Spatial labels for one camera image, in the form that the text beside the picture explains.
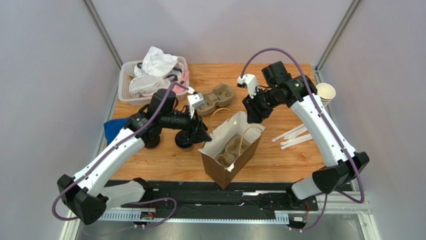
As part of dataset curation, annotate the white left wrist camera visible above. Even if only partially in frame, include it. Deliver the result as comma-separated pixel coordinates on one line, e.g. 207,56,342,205
187,87,206,119

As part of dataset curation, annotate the black plastic cup lid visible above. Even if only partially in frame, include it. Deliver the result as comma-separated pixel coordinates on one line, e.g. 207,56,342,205
174,130,194,149

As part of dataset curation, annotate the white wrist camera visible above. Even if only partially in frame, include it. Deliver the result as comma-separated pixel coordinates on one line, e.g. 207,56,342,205
237,74,259,99
187,87,206,119

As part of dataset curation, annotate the single cardboard cup carrier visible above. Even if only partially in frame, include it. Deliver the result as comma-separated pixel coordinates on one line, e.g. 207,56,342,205
214,135,251,168

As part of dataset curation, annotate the blue folded cloth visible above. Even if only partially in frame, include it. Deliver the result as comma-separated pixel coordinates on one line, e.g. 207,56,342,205
103,117,130,145

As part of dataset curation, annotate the brown paper coffee cup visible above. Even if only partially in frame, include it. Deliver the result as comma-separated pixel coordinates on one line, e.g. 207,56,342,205
180,145,194,153

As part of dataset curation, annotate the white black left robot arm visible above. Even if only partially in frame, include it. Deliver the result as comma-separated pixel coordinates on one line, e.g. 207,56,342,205
55,89,212,225

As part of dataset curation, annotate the pink white item in basket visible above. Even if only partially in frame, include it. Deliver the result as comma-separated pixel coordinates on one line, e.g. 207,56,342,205
128,62,189,98

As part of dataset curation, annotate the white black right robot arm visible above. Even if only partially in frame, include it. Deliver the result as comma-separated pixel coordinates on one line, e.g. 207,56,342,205
237,61,370,203

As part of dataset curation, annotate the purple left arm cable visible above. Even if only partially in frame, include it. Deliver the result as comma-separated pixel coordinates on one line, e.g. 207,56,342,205
51,81,191,229

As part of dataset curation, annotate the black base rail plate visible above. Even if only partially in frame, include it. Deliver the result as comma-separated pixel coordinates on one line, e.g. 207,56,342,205
122,180,320,222

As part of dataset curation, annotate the white wrapped straw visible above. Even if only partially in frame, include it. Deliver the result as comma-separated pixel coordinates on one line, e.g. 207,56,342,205
280,134,313,150
271,124,307,142

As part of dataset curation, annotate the aluminium frame rail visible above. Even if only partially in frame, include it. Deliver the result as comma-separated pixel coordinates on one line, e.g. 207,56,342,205
59,186,382,240

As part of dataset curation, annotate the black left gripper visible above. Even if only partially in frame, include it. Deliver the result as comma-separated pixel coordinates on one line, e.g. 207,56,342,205
160,104,212,144

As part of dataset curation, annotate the stack of paper cups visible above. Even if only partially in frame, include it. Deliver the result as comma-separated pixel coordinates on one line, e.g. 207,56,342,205
316,82,336,107

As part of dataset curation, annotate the white plastic basket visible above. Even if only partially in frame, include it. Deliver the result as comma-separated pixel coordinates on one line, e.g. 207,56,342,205
118,55,190,107

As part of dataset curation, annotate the crumpled white paper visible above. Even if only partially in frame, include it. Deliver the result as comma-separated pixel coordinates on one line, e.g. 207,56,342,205
133,46,179,79

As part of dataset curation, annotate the brown paper bag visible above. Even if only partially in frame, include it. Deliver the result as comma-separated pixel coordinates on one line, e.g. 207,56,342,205
198,111,266,190

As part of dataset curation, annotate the cardboard cup carrier tray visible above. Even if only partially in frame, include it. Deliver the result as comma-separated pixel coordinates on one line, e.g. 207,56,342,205
197,83,235,116

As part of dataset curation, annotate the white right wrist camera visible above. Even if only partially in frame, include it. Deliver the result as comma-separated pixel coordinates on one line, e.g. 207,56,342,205
237,74,259,99

